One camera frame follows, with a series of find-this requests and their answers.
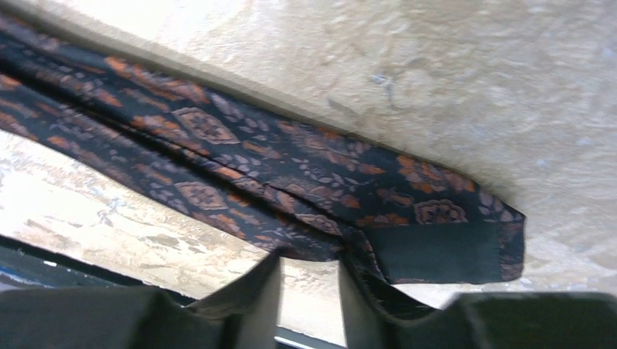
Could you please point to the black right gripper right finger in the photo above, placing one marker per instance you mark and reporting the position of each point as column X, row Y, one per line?
column 377, row 315

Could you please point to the brown patterned necktie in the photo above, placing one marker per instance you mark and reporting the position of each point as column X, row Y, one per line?
column 271, row 181

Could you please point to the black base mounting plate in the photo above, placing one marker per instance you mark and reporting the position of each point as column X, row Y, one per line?
column 27, row 266

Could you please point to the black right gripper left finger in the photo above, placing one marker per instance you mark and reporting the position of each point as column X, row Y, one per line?
column 242, row 314

